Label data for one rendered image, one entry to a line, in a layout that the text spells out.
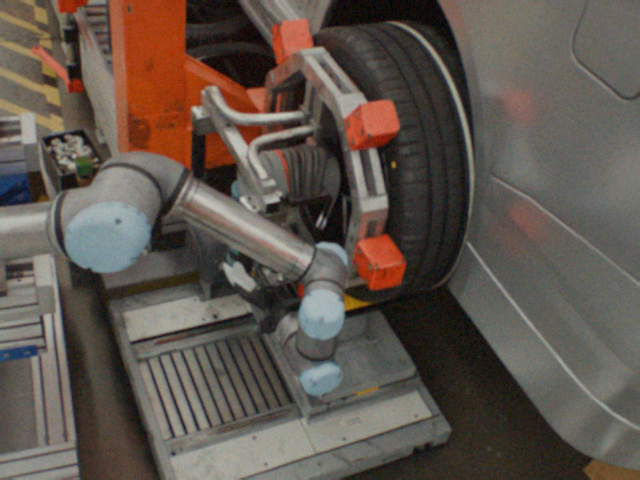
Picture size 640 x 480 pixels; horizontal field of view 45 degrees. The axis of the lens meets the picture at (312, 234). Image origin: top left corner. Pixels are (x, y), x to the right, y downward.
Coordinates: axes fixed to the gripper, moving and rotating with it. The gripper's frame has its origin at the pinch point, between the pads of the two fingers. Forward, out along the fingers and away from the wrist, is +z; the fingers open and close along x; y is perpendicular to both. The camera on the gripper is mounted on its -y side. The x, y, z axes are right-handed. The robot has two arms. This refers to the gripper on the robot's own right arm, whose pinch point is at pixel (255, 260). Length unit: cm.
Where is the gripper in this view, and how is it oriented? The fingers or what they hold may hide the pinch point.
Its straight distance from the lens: 162.6
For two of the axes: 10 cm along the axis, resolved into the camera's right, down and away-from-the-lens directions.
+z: -4.0, -6.5, 6.5
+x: -9.1, 1.9, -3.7
